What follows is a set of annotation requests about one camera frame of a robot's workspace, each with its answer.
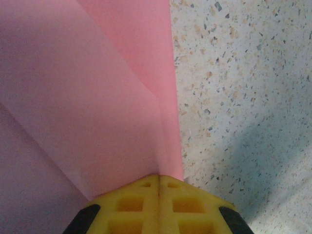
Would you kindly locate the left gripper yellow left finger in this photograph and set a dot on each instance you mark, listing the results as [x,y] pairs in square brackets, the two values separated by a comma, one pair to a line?
[136,209]

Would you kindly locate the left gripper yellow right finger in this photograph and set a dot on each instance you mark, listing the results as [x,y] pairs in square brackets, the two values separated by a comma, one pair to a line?
[185,209]

